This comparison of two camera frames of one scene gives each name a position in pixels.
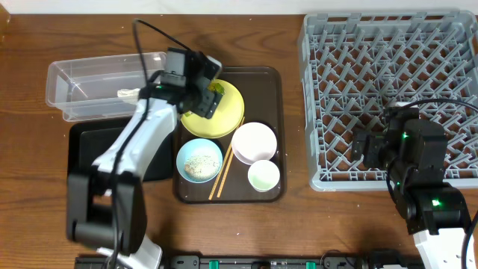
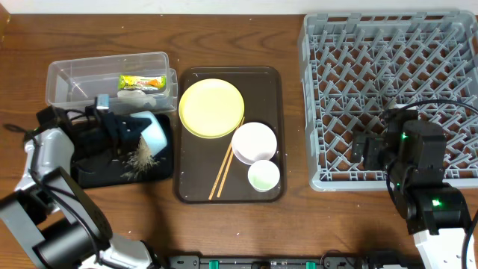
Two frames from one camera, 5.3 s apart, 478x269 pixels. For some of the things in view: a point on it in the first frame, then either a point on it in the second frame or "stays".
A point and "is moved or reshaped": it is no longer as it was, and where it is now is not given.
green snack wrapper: (216, 87) -> (142, 82)
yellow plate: (226, 115) stays
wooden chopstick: (225, 158) stays
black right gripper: (361, 148) stays
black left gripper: (206, 108) -> (112, 130)
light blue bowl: (199, 161) is moved or reshaped
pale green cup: (263, 175) stays
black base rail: (277, 261) stays
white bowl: (254, 141) stays
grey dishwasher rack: (357, 63) stays
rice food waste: (202, 166) is moved or reshaped
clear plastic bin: (87, 89) stays
